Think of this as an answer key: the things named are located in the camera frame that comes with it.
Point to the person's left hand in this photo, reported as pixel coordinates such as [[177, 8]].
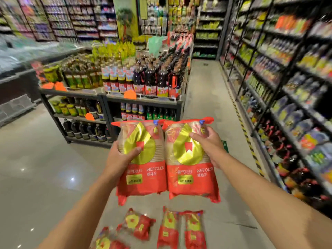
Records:
[[116, 163]]

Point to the person's right hand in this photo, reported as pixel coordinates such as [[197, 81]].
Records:
[[214, 145]]

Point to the person's left thumb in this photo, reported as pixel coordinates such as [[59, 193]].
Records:
[[133, 153]]

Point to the person's right thumb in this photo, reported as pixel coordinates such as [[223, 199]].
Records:
[[197, 136]]

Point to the red paper cup packet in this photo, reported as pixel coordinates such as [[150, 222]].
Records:
[[109, 242], [168, 230], [194, 232], [192, 178], [137, 224], [147, 178]]

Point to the person's right forearm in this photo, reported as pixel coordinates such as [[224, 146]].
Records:
[[264, 204]]

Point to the person's left forearm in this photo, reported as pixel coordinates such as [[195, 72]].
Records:
[[80, 217]]

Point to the green floor sticker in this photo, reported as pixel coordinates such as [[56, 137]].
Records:
[[225, 146]]

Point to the row of small red label bottles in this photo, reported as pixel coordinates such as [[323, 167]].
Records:
[[132, 111]]

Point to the row of green glass bottles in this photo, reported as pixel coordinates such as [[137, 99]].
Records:
[[160, 114]]

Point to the yellow black floor tape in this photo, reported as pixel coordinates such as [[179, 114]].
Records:
[[245, 132]]

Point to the black metal display shelf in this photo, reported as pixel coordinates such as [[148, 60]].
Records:
[[145, 102]]

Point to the row of small dark bottles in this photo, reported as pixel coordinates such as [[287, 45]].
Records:
[[85, 130]]

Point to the orange price tag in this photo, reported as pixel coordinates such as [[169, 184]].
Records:
[[60, 86], [48, 86], [130, 94], [90, 117]]

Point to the row of dark sauce bottles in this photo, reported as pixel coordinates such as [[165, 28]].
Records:
[[160, 75]]

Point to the row of mixed sauce bottles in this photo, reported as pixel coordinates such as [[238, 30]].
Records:
[[77, 108]]

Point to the row of green label bottles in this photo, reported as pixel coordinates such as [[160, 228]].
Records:
[[80, 75]]

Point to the row of red cap bottles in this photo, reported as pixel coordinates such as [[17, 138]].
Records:
[[293, 163]]

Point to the green plastic bag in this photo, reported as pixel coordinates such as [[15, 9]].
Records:
[[156, 45]]

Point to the group of yellow green bottles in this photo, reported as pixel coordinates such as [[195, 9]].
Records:
[[114, 50]]

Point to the shelf with green packets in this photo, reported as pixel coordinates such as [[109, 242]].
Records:
[[208, 25]]

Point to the tall black shelving rack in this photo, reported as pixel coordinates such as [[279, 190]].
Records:
[[288, 67]]

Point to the group of green jars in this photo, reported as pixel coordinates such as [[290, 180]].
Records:
[[51, 74]]

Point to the rack of hanging goods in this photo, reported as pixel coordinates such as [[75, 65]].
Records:
[[168, 15]]

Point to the rows of colourful shelf packets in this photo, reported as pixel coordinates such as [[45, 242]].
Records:
[[293, 49]]

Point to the green tree poster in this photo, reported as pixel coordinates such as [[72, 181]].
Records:
[[125, 18]]

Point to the glass top chest freezer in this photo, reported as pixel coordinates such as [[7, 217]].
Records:
[[23, 64]]

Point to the shelves of small colourful goods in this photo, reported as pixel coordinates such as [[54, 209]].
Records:
[[59, 18]]

